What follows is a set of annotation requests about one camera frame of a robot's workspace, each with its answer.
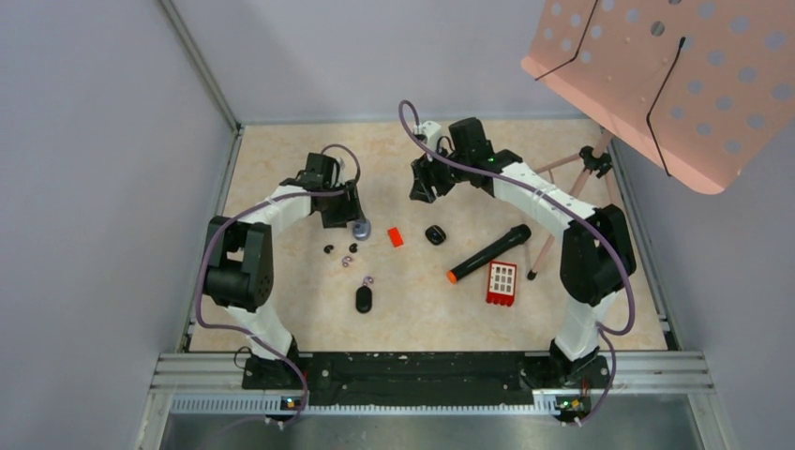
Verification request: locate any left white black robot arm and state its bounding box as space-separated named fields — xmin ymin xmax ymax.
xmin=196 ymin=149 xmax=366 ymax=388

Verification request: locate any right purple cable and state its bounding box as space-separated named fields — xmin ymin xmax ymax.
xmin=397 ymin=99 xmax=638 ymax=426

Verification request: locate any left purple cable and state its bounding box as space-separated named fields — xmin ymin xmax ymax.
xmin=193 ymin=143 xmax=363 ymax=429

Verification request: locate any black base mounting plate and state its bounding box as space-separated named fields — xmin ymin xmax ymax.
xmin=242 ymin=352 xmax=610 ymax=422

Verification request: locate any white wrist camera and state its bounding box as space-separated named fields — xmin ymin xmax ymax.
xmin=412 ymin=121 xmax=443 ymax=151
xmin=331 ymin=157 xmax=346 ymax=187

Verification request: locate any small red block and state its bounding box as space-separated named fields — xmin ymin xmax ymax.
xmin=387 ymin=227 xmax=404 ymax=248

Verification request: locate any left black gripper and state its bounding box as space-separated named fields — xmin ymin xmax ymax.
xmin=319 ymin=178 xmax=366 ymax=228

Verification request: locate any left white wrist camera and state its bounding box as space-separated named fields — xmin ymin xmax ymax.
xmin=331 ymin=157 xmax=346 ymax=187

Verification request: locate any red white toy block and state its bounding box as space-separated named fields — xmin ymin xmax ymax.
xmin=486 ymin=261 xmax=518 ymax=308

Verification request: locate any black microphone orange tip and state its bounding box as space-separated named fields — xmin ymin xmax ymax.
xmin=446 ymin=224 xmax=532 ymax=284

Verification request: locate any pink perforated music stand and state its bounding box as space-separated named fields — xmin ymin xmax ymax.
xmin=521 ymin=0 xmax=794 ymax=195

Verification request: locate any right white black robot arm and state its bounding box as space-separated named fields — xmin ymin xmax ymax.
xmin=403 ymin=117 xmax=637 ymax=386

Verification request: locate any black earbud charging case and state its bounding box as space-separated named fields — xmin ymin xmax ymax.
xmin=354 ymin=285 xmax=373 ymax=314

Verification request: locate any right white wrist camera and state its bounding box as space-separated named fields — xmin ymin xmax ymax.
xmin=412 ymin=121 xmax=443 ymax=151

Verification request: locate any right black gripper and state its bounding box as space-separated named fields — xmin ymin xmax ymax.
xmin=410 ymin=142 xmax=471 ymax=204

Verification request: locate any lavender earbud charging case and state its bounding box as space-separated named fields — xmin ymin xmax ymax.
xmin=352 ymin=218 xmax=371 ymax=241

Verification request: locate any purple cable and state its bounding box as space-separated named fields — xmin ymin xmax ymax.
xmin=193 ymin=143 xmax=363 ymax=429
xmin=397 ymin=99 xmax=638 ymax=426

